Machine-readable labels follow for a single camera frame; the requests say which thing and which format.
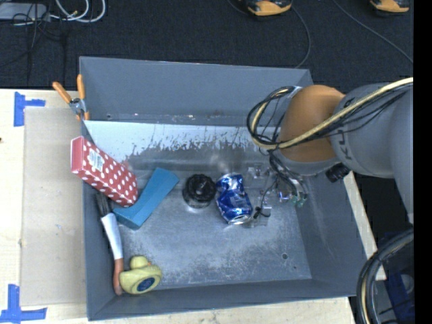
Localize red white-dotted box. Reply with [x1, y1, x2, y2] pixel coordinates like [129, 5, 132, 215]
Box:
[70, 135, 140, 208]

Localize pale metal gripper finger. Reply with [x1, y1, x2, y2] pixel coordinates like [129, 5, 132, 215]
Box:
[250, 204, 273, 229]
[248, 165, 271, 182]

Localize yellow rubber duck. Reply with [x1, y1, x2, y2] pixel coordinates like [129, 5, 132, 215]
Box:
[118, 255, 163, 296]

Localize white and brown handled brush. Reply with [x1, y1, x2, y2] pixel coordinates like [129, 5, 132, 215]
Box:
[94, 192, 125, 297]

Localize black cylinder on white bracket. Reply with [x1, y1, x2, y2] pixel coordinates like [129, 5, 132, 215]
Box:
[324, 162, 351, 184]

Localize pale wood flat board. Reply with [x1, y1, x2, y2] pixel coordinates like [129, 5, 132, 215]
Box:
[19, 106, 87, 307]

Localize crushed blue drink can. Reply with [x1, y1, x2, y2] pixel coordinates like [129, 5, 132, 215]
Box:
[215, 172, 254, 226]

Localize black round knob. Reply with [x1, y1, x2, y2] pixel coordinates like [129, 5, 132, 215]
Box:
[182, 173, 218, 211]

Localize blue angled block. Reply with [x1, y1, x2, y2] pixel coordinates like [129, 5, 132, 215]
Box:
[112, 167, 181, 231]

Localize grey metal bin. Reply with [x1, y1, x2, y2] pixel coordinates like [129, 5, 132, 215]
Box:
[78, 56, 368, 321]

